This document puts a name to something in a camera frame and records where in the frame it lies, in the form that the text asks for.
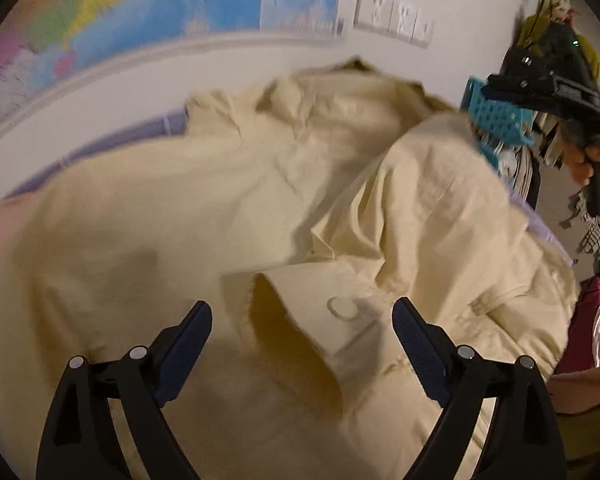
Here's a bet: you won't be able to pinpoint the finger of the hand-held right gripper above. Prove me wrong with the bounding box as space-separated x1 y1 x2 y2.
480 74 551 112

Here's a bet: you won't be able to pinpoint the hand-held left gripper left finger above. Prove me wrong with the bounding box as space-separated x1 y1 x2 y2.
36 300 213 480

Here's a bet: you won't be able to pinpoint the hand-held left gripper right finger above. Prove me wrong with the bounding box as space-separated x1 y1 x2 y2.
391 297 567 480

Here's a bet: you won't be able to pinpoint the cream jacket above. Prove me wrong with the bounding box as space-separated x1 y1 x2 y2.
0 57 581 480

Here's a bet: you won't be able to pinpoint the person's right forearm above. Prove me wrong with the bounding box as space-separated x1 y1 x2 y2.
547 362 600 415

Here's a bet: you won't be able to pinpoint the striped hanging clothes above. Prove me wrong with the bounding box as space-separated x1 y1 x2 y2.
495 110 566 208

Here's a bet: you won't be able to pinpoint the pile of clothes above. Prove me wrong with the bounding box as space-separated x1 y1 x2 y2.
555 277 600 376

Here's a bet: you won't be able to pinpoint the person's right hand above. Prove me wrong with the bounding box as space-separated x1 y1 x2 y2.
562 135 600 186

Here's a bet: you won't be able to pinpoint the blue plastic basket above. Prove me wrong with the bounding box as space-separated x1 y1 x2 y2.
460 76 537 167

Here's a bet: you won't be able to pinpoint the olive cloth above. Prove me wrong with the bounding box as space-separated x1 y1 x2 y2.
512 10 600 81

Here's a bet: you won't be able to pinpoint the person's olive clothing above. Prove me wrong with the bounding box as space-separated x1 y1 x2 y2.
555 405 600 480

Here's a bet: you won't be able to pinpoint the white wall chart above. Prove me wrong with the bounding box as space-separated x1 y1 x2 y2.
352 0 437 51

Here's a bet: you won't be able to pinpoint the colourful wall map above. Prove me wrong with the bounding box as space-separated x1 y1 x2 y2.
0 0 347 97

